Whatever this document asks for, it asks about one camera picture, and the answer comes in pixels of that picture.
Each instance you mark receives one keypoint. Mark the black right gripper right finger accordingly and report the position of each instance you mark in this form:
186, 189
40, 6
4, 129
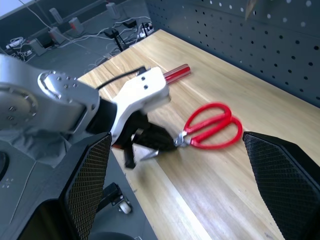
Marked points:
282, 180

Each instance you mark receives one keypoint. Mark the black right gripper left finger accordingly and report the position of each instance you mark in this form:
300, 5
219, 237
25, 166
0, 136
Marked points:
86, 180

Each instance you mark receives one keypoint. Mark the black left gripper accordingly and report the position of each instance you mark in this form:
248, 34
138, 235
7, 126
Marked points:
133, 125

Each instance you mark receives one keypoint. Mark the grey metal pegboard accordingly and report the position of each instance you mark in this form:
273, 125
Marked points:
250, 42

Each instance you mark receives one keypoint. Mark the grey robot torso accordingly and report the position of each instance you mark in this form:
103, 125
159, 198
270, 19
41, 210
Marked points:
22, 170

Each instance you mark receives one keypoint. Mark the red cylindrical tube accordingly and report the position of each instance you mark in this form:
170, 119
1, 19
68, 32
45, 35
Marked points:
177, 73

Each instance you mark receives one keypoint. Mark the black tripod stand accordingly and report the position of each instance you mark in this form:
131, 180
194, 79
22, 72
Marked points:
116, 37

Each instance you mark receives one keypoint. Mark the white power strip with plugs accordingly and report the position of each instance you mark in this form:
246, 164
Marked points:
146, 30

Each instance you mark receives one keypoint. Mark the black adapter box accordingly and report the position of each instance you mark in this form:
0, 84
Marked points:
130, 23

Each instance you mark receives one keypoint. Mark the grey charger with red mark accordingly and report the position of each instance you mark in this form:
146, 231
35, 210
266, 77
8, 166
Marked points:
75, 25
57, 34

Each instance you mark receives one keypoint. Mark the grey box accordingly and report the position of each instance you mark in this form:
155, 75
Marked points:
37, 47

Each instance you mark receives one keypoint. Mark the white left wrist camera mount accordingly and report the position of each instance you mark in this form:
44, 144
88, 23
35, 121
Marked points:
140, 97

